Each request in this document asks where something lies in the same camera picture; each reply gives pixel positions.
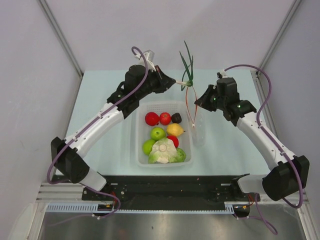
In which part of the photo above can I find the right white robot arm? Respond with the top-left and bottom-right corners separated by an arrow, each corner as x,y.
194,77 -> 310,201

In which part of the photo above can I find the red tomato right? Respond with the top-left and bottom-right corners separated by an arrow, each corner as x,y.
159,112 -> 171,126

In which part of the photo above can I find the white cable duct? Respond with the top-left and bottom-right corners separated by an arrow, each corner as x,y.
46,202 -> 234,215

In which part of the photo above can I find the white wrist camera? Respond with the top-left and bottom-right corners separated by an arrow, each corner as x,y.
134,50 -> 155,70
216,70 -> 228,79

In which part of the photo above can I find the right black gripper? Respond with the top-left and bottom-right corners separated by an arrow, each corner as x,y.
195,84 -> 226,112

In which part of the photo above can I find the green apple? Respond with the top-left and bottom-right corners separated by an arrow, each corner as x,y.
150,127 -> 166,141
142,139 -> 156,156

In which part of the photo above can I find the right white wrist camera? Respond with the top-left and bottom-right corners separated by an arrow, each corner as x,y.
216,70 -> 228,79

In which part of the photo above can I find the green apple upper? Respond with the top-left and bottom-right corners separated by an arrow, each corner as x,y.
150,127 -> 166,141

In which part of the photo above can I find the aluminium frame post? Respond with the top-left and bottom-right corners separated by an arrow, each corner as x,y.
259,0 -> 304,70
36,0 -> 84,79

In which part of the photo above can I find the yellow lemon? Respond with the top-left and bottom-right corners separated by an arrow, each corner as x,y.
166,123 -> 186,137

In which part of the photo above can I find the red tomato left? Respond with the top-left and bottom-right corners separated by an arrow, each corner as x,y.
144,112 -> 160,127

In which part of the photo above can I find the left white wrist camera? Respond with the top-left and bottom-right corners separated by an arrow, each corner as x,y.
134,50 -> 155,70

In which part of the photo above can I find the green spring onion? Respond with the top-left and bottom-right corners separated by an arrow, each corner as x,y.
177,40 -> 194,91

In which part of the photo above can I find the dark purple fruit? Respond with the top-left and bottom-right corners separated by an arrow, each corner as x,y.
171,112 -> 182,124

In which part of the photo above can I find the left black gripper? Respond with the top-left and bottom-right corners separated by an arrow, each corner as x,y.
135,65 -> 175,100

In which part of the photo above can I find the left aluminium frame post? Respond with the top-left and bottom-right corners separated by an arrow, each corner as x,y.
36,0 -> 84,79

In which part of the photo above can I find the clear orange zip bag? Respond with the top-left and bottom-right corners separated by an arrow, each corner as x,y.
185,86 -> 206,147

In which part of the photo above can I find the green apple lower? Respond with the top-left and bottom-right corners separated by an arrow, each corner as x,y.
142,139 -> 156,156

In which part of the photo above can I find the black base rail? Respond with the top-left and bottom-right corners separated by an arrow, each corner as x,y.
51,173 -> 275,211

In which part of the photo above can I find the clear plastic basket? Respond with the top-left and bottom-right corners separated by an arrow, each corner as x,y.
135,100 -> 193,168

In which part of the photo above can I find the small red pepper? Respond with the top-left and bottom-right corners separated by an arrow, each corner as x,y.
167,135 -> 179,148

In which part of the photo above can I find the right aluminium frame post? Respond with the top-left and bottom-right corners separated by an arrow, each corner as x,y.
259,0 -> 304,70

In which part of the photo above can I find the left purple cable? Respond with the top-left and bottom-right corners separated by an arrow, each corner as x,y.
46,46 -> 152,227

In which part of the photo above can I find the cabbage head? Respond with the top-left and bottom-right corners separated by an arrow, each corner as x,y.
148,137 -> 187,164

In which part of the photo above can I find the light blue table mat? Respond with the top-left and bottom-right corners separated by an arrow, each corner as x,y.
66,70 -> 269,176

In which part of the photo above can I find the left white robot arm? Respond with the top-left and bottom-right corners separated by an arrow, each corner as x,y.
50,65 -> 176,200

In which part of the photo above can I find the red tomato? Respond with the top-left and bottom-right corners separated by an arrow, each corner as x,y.
144,112 -> 160,127
159,112 -> 171,126

